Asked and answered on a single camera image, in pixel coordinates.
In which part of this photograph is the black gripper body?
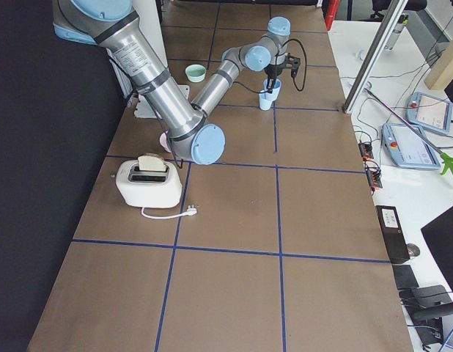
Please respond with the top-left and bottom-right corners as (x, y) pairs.
(266, 61), (287, 79)

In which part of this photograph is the light blue cup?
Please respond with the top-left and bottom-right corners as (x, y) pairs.
(260, 79), (281, 102)
(259, 91), (273, 111)

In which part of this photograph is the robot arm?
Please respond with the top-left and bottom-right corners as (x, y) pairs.
(52, 1), (290, 165)

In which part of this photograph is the green bowl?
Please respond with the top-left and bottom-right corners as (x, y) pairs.
(185, 64), (207, 83)

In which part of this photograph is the orange black connector far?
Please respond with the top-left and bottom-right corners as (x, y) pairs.
(358, 142), (374, 161)

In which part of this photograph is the orange black connector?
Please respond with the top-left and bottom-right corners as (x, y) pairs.
(358, 142), (374, 161)
(365, 166), (383, 191)

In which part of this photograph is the pink bowl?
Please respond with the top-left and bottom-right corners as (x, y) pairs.
(159, 133), (171, 153)

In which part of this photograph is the orange black connector near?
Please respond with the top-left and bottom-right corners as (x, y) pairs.
(365, 166), (383, 191)

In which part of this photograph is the toast slice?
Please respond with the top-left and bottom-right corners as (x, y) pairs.
(138, 153), (166, 172)

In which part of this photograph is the teach pendant far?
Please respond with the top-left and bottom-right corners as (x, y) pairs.
(406, 92), (453, 135)

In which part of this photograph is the teach pendant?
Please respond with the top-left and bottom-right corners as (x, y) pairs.
(406, 92), (453, 135)
(382, 123), (441, 170)

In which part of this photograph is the teach pendant near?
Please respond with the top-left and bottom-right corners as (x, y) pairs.
(382, 123), (441, 170)

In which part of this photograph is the cream toaster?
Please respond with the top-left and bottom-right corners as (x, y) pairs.
(116, 160), (182, 208)

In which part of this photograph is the black box white label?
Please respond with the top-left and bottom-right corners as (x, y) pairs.
(375, 205), (410, 264)

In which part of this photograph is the reacher grabber tool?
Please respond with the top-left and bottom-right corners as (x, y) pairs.
(363, 88), (453, 175)

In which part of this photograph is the black monitor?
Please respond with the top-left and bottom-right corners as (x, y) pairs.
(421, 207), (453, 289)

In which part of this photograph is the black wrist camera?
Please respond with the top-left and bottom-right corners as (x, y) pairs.
(284, 54), (301, 78)

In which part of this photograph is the black camera cable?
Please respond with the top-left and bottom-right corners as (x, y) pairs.
(284, 38), (307, 92)

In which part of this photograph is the white pedestal column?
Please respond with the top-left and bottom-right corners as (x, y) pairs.
(133, 0), (168, 119)

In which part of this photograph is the aluminium frame post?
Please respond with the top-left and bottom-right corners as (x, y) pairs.
(342, 0), (408, 114)

